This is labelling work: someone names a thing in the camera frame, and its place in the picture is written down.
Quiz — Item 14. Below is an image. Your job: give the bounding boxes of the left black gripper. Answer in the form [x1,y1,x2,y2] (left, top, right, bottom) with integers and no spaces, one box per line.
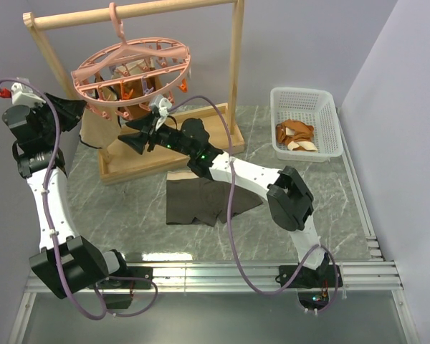
[32,92,87,143]

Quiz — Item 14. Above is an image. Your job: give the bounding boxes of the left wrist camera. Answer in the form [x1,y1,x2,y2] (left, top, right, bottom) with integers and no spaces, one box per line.
[0,77,43,108]

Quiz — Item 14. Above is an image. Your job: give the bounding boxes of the aluminium mounting rail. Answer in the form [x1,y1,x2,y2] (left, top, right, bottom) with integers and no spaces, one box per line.
[24,260,404,294]

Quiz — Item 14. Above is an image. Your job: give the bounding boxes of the beige hanging underwear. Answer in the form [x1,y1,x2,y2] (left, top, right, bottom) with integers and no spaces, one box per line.
[80,108,121,149]

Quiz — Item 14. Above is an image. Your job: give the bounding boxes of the pink round clip hanger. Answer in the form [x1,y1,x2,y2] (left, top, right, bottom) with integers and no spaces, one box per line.
[71,2,191,120]

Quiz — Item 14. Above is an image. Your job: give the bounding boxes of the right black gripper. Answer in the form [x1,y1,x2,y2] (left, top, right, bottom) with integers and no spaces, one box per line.
[118,113,195,158]

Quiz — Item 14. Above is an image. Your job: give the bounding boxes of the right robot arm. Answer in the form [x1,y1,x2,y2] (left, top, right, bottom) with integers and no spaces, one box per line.
[118,117,329,287]

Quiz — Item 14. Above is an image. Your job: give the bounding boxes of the wooden clothes rack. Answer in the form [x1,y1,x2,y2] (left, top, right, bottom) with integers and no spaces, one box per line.
[23,1,244,185]

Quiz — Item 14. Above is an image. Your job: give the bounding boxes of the dark grey underwear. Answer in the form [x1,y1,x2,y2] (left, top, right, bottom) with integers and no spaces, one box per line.
[164,170,264,228]

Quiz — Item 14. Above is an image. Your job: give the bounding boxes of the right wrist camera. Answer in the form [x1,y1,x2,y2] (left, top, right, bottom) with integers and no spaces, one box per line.
[149,95,172,130]

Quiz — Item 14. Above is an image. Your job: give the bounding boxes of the white plastic basket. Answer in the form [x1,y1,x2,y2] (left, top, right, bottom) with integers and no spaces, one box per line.
[270,87,343,163]

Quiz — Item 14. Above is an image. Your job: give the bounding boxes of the orange underwear in basket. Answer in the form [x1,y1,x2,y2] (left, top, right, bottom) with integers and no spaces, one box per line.
[275,120,317,152]

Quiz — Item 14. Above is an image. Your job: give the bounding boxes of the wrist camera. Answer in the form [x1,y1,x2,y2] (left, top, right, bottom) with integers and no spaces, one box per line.
[149,95,172,130]
[0,77,43,108]

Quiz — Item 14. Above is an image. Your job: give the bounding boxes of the brown hanging underwear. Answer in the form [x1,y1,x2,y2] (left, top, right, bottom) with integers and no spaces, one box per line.
[115,75,167,124]

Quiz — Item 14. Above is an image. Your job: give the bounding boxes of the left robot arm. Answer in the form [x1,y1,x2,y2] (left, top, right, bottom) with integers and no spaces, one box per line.
[2,90,130,299]

